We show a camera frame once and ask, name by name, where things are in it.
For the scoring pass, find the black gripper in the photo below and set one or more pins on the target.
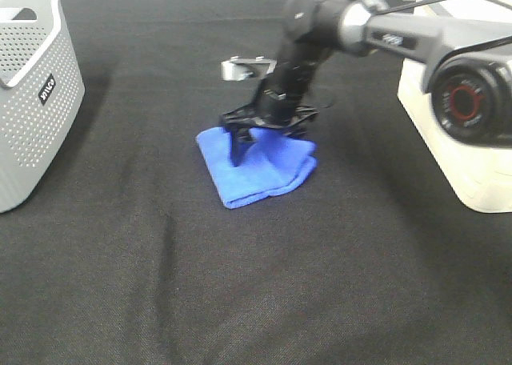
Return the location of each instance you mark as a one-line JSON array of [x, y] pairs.
[[268, 109]]

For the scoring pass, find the blue microfiber towel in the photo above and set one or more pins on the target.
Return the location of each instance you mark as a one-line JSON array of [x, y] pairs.
[[274, 165]]

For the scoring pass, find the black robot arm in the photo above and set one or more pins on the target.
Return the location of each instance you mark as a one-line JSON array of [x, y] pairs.
[[315, 29]]

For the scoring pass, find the black fabric table mat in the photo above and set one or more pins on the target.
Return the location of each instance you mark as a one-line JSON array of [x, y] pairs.
[[124, 253]]

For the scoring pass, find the grey perforated plastic basket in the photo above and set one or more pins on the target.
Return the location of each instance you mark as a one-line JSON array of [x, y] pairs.
[[41, 92]]

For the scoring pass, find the white plastic storage basket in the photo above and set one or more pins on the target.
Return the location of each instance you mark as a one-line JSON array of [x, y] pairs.
[[464, 113]]

